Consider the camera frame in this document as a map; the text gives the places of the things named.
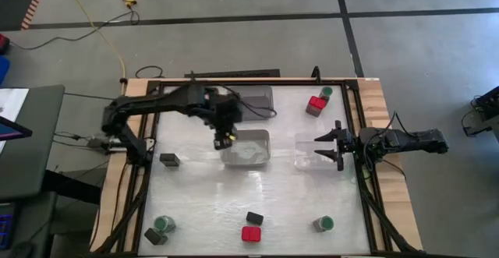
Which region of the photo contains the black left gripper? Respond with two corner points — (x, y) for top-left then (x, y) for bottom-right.
(212, 96), (243, 151)

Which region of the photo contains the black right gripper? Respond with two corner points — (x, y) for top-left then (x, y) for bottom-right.
(313, 120), (359, 172)

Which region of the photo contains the red-lid smoked paprika tin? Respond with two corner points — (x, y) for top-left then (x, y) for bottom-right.
(241, 225), (262, 244)
(305, 95), (327, 118)

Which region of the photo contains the black-lid green pepper tin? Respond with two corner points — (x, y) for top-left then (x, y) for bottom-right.
(246, 211), (264, 226)
(159, 153), (181, 168)
(143, 228), (169, 246)

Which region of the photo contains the clear plastic bin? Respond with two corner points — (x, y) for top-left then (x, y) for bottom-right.
(294, 133), (339, 172)

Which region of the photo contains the white plastic bin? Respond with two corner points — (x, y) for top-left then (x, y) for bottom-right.
(220, 129), (272, 168)

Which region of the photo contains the grey plastic bin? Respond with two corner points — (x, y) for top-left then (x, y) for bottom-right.
(232, 85), (274, 122)

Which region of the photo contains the black flat bar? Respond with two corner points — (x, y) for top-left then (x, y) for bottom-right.
(183, 69), (281, 80)

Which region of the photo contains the black desk support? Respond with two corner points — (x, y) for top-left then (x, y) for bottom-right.
(41, 168), (103, 206)

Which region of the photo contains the grey desk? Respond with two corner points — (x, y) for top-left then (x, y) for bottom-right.
(0, 84), (66, 201)

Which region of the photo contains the dark tablet screen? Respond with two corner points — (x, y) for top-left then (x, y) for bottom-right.
(0, 115), (34, 142)

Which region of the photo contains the white paper sheet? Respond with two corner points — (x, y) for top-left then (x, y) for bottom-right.
(0, 87), (30, 118)

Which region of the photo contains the blue object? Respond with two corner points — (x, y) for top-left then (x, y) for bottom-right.
(0, 55), (11, 86)

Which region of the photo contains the backlit keyboard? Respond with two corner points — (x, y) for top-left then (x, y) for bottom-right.
(0, 201), (16, 251)

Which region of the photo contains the black mat orange edge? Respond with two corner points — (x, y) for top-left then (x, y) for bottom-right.
(0, 0), (51, 32)

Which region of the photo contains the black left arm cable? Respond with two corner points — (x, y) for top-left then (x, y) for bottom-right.
(216, 85), (278, 121)

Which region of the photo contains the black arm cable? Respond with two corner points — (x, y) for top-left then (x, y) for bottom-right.
(216, 85), (278, 121)
(362, 111), (415, 170)

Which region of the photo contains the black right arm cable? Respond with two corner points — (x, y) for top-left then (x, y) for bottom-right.
(362, 111), (415, 170)

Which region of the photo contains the black metal table frame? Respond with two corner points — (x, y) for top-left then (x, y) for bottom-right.
(90, 76), (424, 258)

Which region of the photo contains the black cable loop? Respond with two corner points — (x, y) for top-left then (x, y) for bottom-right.
(135, 65), (165, 80)

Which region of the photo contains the black equipment with cables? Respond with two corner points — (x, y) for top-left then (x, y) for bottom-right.
(461, 85), (499, 139)

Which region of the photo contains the long yellow cable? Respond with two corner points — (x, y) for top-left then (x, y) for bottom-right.
(58, 0), (127, 80)

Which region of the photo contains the long black floor cable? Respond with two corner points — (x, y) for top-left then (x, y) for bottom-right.
(9, 0), (141, 52)

